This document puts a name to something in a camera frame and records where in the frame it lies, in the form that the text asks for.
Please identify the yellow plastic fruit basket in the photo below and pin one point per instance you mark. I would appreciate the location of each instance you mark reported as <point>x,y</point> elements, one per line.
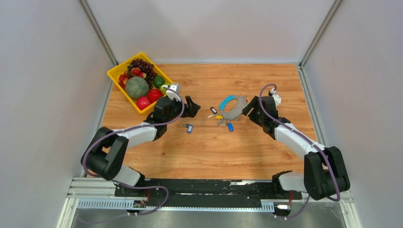
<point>118,70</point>

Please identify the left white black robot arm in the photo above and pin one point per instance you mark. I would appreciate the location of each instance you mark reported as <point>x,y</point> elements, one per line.
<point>106,152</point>

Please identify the key with black tag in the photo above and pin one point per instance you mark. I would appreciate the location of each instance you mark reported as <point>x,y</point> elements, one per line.
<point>214,111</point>

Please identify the red pink apple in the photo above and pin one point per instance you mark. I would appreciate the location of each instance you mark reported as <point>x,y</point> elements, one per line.
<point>143,102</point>

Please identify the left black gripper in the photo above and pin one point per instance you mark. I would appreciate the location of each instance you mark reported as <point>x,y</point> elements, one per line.
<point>192,109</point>

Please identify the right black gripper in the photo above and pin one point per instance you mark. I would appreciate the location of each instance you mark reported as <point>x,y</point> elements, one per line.
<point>253,104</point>

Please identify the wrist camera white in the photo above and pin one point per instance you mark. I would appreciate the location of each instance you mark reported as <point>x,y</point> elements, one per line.
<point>276,97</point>
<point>173,92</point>

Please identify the loose key blue tag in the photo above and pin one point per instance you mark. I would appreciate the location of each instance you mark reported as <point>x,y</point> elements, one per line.
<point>189,127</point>

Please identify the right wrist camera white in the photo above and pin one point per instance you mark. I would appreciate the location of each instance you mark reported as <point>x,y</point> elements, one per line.
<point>276,97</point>

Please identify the dark green lime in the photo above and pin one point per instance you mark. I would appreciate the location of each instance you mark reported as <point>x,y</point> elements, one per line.
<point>158,81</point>

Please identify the light green apple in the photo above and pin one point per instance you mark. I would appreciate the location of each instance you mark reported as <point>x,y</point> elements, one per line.
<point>163,88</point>

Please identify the key with blue tag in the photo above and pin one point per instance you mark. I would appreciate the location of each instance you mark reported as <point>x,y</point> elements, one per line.
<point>229,126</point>

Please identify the green melon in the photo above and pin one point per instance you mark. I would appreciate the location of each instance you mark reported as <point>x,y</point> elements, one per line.
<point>136,87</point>

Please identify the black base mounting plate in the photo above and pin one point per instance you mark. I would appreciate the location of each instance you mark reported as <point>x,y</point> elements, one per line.
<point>211,195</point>

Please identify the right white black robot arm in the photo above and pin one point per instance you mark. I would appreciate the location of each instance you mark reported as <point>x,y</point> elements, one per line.
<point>324,172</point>

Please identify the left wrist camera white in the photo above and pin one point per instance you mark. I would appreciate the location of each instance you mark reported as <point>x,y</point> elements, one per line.
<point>173,92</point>

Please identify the dark purple grape bunch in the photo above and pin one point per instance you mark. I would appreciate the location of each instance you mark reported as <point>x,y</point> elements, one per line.
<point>143,69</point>

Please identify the metal key plate blue handle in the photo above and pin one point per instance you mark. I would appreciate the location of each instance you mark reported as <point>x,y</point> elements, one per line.
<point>236,111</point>

